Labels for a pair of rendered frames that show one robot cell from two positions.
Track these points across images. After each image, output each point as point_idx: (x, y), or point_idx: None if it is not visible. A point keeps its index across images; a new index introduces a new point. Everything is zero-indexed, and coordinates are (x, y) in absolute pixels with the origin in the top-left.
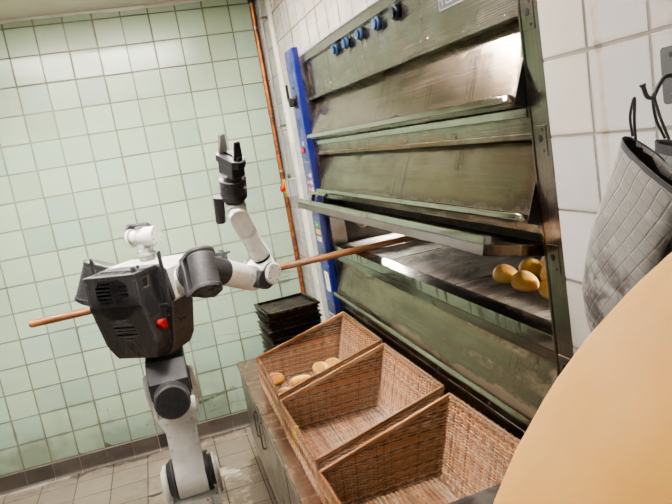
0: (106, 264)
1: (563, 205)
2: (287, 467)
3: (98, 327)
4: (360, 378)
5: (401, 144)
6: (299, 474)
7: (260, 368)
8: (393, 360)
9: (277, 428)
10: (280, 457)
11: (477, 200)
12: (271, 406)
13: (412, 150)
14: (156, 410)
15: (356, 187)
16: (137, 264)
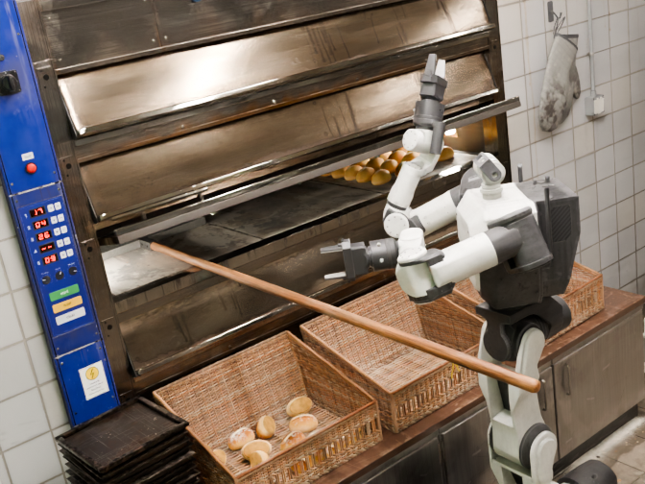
0: (511, 212)
1: (507, 78)
2: (459, 407)
3: (575, 254)
4: (311, 375)
5: (349, 84)
6: (467, 396)
7: (263, 471)
8: (329, 323)
9: (379, 447)
10: (441, 421)
11: (454, 96)
12: (318, 480)
13: (348, 89)
14: (571, 319)
15: (247, 160)
16: (513, 193)
